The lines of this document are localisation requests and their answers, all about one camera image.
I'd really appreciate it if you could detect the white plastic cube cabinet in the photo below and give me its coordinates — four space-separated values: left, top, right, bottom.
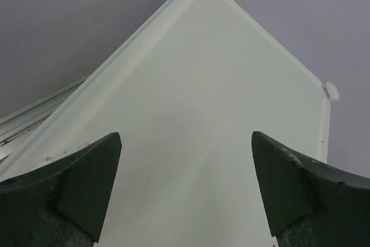
1 0 331 246

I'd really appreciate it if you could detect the aluminium frame rail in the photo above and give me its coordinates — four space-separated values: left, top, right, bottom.
1 76 88 161

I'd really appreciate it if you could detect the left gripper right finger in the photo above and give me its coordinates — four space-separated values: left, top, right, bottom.
251 131 369 246

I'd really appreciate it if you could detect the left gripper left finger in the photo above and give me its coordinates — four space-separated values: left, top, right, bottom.
1 132 122 246

